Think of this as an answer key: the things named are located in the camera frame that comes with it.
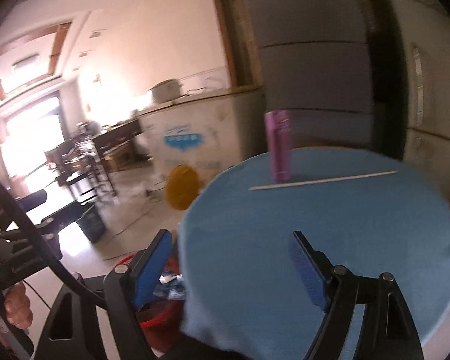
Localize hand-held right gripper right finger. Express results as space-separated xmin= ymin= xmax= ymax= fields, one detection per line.
xmin=288 ymin=230 xmax=424 ymax=360

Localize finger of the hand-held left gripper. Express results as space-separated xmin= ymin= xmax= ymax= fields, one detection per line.
xmin=15 ymin=189 xmax=49 ymax=212
xmin=34 ymin=204 xmax=84 ymax=239

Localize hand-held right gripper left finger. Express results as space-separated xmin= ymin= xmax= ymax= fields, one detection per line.
xmin=34 ymin=229 xmax=173 ymax=360

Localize red plastic basket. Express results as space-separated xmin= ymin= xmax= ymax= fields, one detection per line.
xmin=110 ymin=253 xmax=186 ymax=331

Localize person's left hand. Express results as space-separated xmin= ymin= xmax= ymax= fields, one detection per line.
xmin=4 ymin=281 xmax=34 ymax=329

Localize dark blue bin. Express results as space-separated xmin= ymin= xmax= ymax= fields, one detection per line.
xmin=77 ymin=202 xmax=107 ymax=244

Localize dark wooden chairs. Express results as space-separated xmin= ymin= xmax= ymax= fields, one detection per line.
xmin=43 ymin=139 xmax=117 ymax=199

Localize blue tablecloth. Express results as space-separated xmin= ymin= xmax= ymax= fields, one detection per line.
xmin=178 ymin=147 xmax=450 ymax=360

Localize yellow round stool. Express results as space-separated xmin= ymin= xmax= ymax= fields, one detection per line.
xmin=164 ymin=164 xmax=207 ymax=211

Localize long white plastic stick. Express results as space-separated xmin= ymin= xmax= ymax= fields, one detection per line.
xmin=248 ymin=170 xmax=398 ymax=191

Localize dark wooden table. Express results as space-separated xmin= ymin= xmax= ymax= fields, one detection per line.
xmin=92 ymin=118 xmax=145 ymax=173

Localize purple thermos bottle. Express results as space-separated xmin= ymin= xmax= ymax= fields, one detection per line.
xmin=264 ymin=109 xmax=292 ymax=182

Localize white chest freezer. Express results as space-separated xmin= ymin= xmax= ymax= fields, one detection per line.
xmin=137 ymin=86 xmax=265 ymax=181

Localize white rice cooker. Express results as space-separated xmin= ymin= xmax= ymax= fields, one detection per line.
xmin=150 ymin=79 xmax=184 ymax=104

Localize grey panelled cabinet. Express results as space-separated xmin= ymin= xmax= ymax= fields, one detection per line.
xmin=240 ymin=0 xmax=376 ymax=151

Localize silver refrigerator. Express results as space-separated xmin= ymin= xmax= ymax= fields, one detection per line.
xmin=388 ymin=0 xmax=450 ymax=203

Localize thick black cable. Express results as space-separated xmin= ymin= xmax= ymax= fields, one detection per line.
xmin=0 ymin=169 xmax=107 ymax=310

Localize floor power strip cable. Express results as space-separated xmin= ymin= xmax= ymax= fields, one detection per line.
xmin=105 ymin=187 xmax=173 ymax=241

